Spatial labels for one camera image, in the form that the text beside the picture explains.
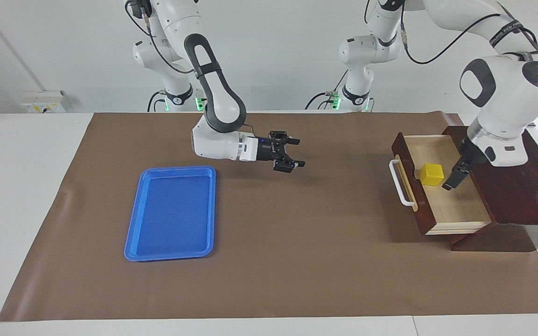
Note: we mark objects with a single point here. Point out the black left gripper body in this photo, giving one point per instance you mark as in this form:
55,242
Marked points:
472,149

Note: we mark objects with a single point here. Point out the white wall socket box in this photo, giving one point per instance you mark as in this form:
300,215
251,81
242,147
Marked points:
42,101

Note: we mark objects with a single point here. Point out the yellow cube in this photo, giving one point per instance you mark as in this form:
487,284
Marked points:
431,175

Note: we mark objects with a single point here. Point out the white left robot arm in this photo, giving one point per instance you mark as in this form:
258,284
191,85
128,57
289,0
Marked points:
507,102

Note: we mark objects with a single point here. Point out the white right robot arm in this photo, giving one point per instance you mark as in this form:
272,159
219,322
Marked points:
220,105

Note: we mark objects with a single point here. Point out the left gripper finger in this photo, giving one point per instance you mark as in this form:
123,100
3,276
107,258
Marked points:
470,165
453,179

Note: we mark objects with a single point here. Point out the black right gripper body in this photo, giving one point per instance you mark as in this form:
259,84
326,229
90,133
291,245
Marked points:
268,150

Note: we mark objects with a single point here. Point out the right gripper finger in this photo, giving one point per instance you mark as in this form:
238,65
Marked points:
285,137
285,164

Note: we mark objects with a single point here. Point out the dark wooden drawer cabinet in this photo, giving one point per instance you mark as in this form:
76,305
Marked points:
521,186

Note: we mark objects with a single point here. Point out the brown table mat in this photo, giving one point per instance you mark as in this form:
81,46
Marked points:
297,261

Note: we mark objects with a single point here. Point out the blue plastic tray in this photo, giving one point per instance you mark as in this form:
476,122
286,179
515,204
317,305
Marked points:
171,214

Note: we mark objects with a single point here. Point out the wooden drawer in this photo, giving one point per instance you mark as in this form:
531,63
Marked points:
456,205

